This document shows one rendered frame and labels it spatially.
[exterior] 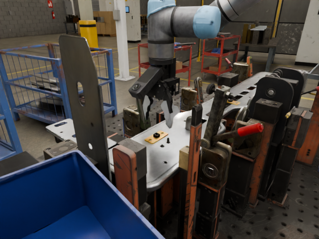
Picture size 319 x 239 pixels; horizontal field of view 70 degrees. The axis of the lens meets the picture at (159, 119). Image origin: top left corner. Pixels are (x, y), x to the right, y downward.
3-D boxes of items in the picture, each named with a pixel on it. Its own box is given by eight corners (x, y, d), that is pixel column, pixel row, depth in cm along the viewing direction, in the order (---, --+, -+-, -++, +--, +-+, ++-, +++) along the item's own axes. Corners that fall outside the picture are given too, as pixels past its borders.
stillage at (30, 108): (14, 120, 317) (-8, 50, 276) (61, 102, 379) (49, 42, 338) (73, 142, 263) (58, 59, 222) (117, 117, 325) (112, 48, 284)
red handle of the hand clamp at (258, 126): (208, 133, 64) (263, 119, 53) (211, 141, 64) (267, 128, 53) (201, 140, 61) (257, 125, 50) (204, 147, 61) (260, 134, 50)
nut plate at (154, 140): (160, 131, 80) (160, 127, 79) (168, 134, 77) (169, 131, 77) (143, 140, 74) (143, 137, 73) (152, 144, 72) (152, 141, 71)
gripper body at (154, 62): (180, 96, 73) (181, 57, 68) (163, 103, 67) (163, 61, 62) (161, 91, 77) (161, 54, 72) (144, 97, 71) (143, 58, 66)
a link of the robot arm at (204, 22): (226, 5, 60) (187, 6, 65) (214, 4, 51) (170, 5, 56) (222, 37, 63) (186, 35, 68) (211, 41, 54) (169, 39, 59)
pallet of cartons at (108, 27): (119, 35, 1382) (118, 11, 1323) (111, 36, 1317) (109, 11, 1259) (104, 34, 1432) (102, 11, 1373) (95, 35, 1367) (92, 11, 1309)
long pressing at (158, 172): (256, 71, 162) (257, 69, 161) (291, 77, 149) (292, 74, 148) (92, 160, 66) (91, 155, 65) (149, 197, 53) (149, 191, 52)
